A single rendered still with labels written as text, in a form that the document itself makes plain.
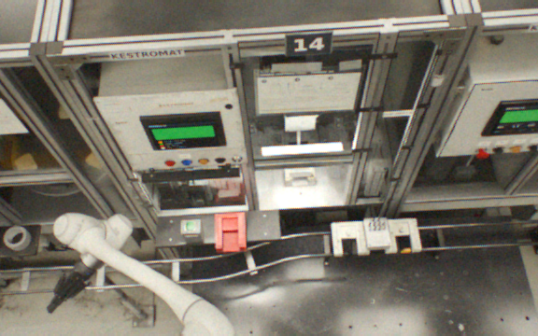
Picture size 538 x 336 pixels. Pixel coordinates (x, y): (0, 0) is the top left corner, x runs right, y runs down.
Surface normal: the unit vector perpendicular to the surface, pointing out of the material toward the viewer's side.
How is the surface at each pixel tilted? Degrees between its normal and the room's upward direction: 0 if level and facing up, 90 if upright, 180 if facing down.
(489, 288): 0
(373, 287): 0
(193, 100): 90
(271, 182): 0
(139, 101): 91
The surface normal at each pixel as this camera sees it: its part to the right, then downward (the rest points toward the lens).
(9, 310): -0.04, -0.46
